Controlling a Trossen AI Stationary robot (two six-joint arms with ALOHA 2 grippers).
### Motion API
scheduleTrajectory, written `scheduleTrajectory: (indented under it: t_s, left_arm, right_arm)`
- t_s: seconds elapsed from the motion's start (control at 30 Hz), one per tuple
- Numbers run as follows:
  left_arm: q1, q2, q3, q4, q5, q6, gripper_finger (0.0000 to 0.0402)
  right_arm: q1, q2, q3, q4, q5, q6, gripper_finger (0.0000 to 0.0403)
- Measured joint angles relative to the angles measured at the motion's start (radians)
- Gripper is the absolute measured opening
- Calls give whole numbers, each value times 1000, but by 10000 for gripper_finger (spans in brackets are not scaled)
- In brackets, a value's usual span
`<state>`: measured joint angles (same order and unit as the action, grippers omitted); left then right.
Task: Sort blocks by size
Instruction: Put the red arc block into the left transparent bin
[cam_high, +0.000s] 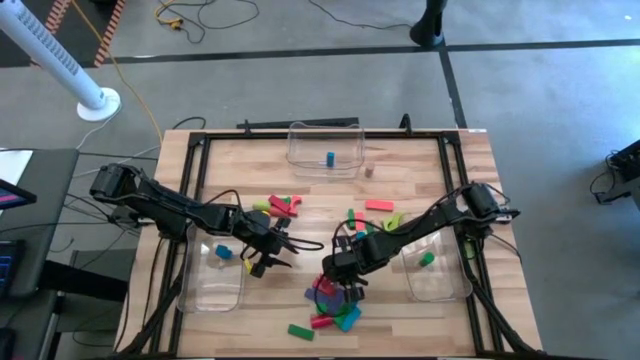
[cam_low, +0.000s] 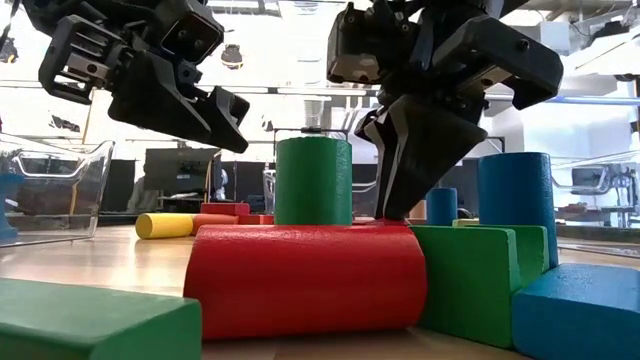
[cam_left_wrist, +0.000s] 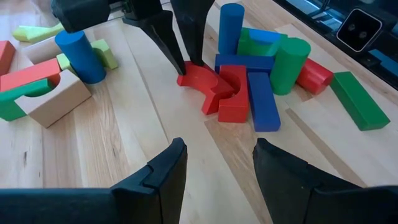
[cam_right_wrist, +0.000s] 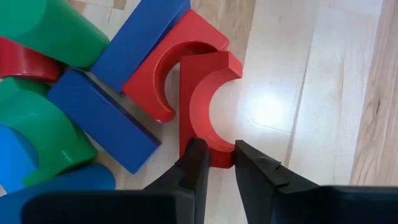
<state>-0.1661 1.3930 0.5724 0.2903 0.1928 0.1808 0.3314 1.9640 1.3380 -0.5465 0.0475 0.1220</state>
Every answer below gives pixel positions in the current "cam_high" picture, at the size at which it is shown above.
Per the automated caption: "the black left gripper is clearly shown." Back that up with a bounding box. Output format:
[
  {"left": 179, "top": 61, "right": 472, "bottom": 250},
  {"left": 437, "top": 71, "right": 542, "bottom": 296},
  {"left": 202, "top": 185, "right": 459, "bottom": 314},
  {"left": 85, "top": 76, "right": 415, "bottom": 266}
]
[{"left": 238, "top": 208, "right": 301, "bottom": 279}]

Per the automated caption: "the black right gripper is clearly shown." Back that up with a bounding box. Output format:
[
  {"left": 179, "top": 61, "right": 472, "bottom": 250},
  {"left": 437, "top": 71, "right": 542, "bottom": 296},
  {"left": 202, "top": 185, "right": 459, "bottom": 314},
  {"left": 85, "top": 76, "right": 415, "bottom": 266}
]
[{"left": 321, "top": 233, "right": 375, "bottom": 305}]

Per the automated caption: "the large green block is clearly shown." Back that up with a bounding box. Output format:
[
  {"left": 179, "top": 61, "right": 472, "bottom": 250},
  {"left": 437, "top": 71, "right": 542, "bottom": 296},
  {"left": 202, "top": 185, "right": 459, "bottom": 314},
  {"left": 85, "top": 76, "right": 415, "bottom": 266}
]
[{"left": 332, "top": 305, "right": 354, "bottom": 329}]

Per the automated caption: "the red arch block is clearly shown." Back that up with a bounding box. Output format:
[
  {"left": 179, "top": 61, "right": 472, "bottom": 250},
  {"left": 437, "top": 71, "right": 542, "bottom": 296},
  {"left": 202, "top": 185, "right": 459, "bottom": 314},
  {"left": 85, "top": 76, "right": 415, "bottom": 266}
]
[{"left": 313, "top": 273, "right": 337, "bottom": 299}]

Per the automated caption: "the red plank block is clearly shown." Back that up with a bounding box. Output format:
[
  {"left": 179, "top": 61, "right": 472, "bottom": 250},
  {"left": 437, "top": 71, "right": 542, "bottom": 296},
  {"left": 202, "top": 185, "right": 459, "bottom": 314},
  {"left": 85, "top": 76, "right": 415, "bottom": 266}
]
[{"left": 267, "top": 194, "right": 292, "bottom": 214}]

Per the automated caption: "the light green arch block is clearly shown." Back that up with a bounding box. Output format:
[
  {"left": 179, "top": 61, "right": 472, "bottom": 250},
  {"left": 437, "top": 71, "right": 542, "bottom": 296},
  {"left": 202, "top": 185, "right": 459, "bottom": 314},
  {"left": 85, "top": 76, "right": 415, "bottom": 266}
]
[{"left": 382, "top": 211, "right": 407, "bottom": 232}]

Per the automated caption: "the clear plastic bin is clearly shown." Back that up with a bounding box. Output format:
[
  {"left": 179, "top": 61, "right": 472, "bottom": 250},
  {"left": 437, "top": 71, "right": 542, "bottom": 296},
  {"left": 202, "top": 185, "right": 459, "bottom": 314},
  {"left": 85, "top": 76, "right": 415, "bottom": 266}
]
[
  {"left": 285, "top": 121, "right": 366, "bottom": 180},
  {"left": 175, "top": 219, "right": 247, "bottom": 314},
  {"left": 402, "top": 224, "right": 482, "bottom": 304}
]

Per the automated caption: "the black power adapter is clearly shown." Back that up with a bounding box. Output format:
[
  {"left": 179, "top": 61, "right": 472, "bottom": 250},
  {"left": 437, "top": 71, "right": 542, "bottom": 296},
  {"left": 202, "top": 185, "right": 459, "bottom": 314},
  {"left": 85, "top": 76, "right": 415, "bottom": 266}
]
[{"left": 110, "top": 204, "right": 141, "bottom": 229}]

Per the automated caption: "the black side desk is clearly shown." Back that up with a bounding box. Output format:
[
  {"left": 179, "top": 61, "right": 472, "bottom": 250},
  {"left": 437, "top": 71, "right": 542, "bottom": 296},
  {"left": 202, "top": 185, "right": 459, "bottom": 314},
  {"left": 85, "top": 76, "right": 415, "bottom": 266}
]
[{"left": 0, "top": 147, "right": 81, "bottom": 300}]

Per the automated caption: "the black floor stand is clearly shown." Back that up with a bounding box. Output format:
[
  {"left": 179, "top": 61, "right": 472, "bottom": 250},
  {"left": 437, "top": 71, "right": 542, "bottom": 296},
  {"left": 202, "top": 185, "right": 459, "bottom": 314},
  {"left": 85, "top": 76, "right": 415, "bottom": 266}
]
[{"left": 408, "top": 0, "right": 450, "bottom": 50}]

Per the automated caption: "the keyboard with lit keys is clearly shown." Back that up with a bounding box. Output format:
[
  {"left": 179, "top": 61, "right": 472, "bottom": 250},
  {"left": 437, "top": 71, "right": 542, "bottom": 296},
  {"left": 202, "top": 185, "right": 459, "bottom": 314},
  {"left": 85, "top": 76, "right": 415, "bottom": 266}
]
[{"left": 0, "top": 238, "right": 26, "bottom": 300}]

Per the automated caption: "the lit monitor screen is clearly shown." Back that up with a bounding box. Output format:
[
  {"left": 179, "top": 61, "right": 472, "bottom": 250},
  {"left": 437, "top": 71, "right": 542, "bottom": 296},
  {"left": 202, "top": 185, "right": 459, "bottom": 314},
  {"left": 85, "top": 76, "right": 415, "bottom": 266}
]
[{"left": 0, "top": 177, "right": 39, "bottom": 211}]

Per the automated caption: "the white sheet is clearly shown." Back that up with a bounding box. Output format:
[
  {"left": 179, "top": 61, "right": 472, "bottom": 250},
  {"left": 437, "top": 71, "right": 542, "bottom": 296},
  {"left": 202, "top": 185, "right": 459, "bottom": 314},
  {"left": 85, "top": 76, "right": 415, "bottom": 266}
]
[{"left": 0, "top": 149, "right": 34, "bottom": 186}]

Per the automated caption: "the black orange striped mat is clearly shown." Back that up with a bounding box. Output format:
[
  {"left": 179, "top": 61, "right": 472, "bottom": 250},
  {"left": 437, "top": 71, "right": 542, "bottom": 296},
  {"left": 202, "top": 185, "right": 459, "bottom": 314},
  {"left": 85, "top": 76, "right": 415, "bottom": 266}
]
[{"left": 29, "top": 0, "right": 129, "bottom": 69}]

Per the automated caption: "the white tower fan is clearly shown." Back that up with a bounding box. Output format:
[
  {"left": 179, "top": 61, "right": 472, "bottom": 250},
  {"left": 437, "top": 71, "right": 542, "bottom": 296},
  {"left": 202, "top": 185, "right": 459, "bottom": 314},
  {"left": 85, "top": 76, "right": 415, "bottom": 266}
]
[{"left": 0, "top": 0, "right": 123, "bottom": 123}]

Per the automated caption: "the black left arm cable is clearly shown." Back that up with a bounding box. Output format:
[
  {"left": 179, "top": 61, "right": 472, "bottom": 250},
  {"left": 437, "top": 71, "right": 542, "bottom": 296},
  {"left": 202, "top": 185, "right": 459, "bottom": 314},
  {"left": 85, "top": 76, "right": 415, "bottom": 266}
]
[{"left": 199, "top": 188, "right": 326, "bottom": 254}]

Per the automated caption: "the black diagonal frame strut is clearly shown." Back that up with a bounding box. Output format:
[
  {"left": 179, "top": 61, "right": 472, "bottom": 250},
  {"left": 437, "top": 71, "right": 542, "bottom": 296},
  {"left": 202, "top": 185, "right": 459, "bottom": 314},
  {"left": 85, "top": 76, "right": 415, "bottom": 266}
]
[
  {"left": 474, "top": 289, "right": 539, "bottom": 357},
  {"left": 113, "top": 272, "right": 185, "bottom": 357}
]

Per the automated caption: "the black metal table frame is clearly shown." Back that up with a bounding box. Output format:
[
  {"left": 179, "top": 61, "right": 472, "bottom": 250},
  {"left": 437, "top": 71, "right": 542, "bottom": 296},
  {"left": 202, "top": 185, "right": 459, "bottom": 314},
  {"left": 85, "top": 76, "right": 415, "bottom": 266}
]
[{"left": 148, "top": 128, "right": 506, "bottom": 359}]

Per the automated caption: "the white floor cable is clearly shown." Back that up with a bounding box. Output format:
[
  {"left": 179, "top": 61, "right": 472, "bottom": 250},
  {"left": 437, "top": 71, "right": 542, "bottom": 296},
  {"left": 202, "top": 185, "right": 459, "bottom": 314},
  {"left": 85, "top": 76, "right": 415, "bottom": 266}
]
[{"left": 74, "top": 114, "right": 164, "bottom": 180}]

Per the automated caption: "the black floor cable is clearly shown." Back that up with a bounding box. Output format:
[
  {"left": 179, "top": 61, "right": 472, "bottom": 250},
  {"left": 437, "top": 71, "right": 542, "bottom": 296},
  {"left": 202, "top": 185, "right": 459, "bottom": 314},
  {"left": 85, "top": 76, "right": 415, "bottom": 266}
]
[
  {"left": 307, "top": 0, "right": 416, "bottom": 31},
  {"left": 154, "top": 0, "right": 261, "bottom": 45}
]

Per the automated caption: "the yellow floor cable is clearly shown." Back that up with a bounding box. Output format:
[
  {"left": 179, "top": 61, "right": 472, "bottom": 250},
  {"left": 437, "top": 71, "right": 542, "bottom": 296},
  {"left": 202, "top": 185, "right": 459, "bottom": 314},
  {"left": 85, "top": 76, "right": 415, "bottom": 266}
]
[{"left": 69, "top": 0, "right": 164, "bottom": 136}]

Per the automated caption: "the yellow cable plug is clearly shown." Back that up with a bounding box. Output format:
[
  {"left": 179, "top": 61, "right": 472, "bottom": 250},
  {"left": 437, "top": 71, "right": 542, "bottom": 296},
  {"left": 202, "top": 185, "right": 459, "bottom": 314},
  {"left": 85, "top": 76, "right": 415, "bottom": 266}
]
[{"left": 153, "top": 3, "right": 185, "bottom": 32}]

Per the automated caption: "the black equipment with cables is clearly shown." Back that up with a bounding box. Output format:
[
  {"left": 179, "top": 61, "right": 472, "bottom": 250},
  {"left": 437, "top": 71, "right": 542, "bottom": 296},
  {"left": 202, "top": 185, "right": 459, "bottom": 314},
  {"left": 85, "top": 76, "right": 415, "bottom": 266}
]
[{"left": 589, "top": 138, "right": 640, "bottom": 206}]

